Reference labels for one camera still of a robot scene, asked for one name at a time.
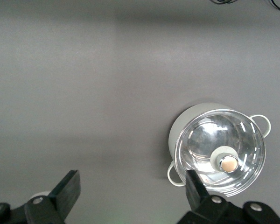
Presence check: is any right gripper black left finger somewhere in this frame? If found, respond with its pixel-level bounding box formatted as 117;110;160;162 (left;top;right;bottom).
0;169;81;224

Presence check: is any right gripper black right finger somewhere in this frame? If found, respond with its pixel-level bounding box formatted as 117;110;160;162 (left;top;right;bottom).
177;169;280;224

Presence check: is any glass lid with metal knob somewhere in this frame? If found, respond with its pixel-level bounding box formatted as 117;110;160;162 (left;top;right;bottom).
174;109;266;198

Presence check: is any grey-green cooking pot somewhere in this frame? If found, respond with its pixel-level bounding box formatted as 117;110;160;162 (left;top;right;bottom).
167;102;271;199

